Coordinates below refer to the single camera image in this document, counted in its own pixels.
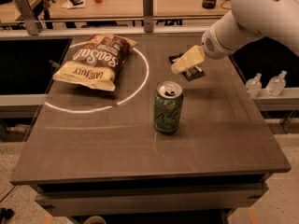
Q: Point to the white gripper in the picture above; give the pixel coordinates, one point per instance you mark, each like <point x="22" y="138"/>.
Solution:
<point x="210" y="46"/>

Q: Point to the black rxbar chocolate wrapper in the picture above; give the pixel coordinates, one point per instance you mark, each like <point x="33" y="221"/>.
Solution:
<point x="192" y="73"/>

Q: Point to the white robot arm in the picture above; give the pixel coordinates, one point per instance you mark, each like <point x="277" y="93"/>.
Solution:
<point x="245" y="22"/>

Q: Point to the brown sea salt chip bag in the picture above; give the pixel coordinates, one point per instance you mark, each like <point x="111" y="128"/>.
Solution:
<point x="97" y="63"/>

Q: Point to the green soda can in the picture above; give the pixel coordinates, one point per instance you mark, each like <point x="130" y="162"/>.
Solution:
<point x="168" y="101"/>

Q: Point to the black mesh cup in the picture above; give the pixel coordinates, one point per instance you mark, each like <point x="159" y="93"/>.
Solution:
<point x="209" y="4"/>

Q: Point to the left clear sanitizer bottle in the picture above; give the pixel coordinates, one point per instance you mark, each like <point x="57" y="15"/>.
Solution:
<point x="254" y="85"/>

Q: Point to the clear sanitizer bottle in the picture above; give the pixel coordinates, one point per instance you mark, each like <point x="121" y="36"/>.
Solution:
<point x="254" y="85"/>
<point x="276" y="84"/>

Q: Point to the right clear sanitizer bottle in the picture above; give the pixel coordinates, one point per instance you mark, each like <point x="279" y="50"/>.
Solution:
<point x="276" y="84"/>

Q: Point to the wooden background table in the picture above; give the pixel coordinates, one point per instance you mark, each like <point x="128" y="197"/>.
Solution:
<point x="133" y="9"/>

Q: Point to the grey table drawer front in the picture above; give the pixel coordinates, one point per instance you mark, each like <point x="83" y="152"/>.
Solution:
<point x="129" y="201"/>

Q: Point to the centre metal rail bracket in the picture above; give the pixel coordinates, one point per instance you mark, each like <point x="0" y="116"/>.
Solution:
<point x="148" y="16"/>

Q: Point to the metal rail bracket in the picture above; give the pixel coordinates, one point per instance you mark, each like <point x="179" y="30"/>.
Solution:
<point x="148" y="16"/>
<point x="32" y="25"/>

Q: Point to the left metal rail bracket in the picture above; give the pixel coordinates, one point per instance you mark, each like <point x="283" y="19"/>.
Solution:
<point x="32" y="25"/>

